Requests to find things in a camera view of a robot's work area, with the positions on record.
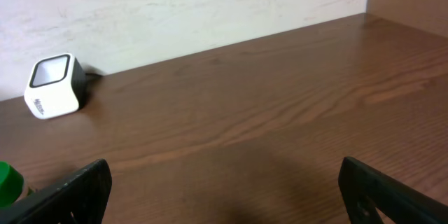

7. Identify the green lid jar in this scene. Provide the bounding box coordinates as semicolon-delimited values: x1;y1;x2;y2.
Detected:
0;162;29;208

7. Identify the white barcode scanner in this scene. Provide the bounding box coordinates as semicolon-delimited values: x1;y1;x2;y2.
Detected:
24;53;87;120

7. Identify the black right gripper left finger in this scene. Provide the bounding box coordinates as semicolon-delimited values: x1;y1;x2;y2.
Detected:
1;159;112;224

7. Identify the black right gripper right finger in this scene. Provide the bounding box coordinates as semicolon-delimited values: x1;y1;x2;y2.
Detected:
338;157;447;224

